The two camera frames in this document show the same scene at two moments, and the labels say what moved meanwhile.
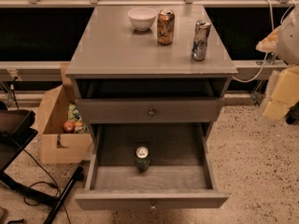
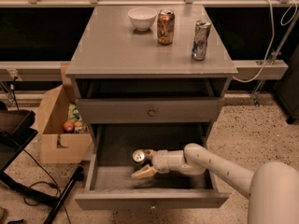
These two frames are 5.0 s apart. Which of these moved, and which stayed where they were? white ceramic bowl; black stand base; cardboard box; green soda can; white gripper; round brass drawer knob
Moved: white gripper; green soda can
Stayed: round brass drawer knob; black stand base; cardboard box; white ceramic bowl
